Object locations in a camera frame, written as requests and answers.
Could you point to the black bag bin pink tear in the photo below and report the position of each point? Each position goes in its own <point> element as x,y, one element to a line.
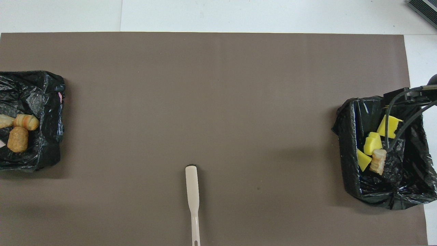
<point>44,95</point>

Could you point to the brown table mat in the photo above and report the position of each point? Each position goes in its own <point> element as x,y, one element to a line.
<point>205,102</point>

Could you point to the pale yellow chunk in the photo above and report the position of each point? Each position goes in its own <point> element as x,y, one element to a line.
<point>25,122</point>
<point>5,121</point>

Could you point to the yellow green sponge piece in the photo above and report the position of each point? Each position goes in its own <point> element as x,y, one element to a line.
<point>363,160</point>

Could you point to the black bag lined bin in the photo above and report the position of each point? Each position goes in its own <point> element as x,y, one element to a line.
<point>409,177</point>

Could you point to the dark ribbed device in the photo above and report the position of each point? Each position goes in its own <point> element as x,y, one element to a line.
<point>426,8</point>

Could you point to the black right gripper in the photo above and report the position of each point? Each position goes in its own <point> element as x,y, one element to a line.
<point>433,80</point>

